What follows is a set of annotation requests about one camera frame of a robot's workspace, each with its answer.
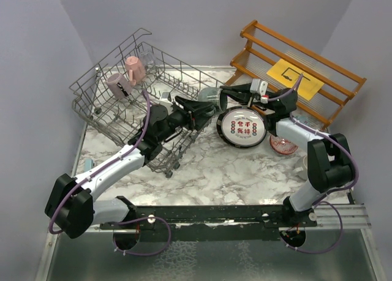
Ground grey wire dish rack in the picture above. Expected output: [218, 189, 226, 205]
[70, 28, 222, 178]

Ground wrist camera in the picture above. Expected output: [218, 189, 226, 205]
[160, 92, 172, 103]
[250, 78, 269, 104]

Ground dark grey mug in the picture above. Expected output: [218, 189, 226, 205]
[197, 87, 228, 112]

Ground orange wooden shelf rack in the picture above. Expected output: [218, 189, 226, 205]
[226, 20, 367, 130]

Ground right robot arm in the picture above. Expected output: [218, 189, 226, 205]
[220, 79, 359, 227]

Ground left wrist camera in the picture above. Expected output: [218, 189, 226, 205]
[160, 92, 172, 103]

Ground clear drinking glass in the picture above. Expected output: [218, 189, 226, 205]
[138, 50, 156, 67]

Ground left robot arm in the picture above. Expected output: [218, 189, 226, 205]
[45, 93, 216, 239]

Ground white grey mug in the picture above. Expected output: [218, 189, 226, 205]
[293, 155, 308, 180]

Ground pink cream mug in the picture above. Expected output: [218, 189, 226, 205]
[125, 56, 146, 86]

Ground yellow paper card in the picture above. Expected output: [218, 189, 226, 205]
[266, 59, 324, 101]

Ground black rimmed printed plate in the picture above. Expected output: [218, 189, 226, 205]
[216, 107, 267, 148]

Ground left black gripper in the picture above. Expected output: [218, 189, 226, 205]
[158, 96, 214, 143]

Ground red patterned glass bowl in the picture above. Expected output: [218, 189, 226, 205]
[269, 135, 298, 155]

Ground black mounting base bar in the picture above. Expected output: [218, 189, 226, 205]
[94, 197, 317, 242]

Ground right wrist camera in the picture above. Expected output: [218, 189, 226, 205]
[250, 78, 269, 104]

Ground purple mug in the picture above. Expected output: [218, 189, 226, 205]
[105, 73, 133, 99]

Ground light blue sponge bar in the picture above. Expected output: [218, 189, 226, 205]
[84, 158, 94, 171]

